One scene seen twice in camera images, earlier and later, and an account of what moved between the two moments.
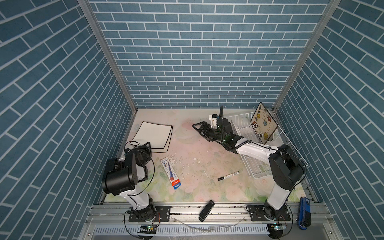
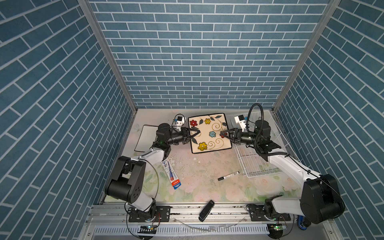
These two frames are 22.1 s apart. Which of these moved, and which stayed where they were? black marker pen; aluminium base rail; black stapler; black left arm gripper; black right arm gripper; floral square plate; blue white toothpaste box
Moved: floral square plate; black right arm gripper; black left arm gripper
Stayed: aluminium base rail; blue white toothpaste box; black stapler; black marker pen
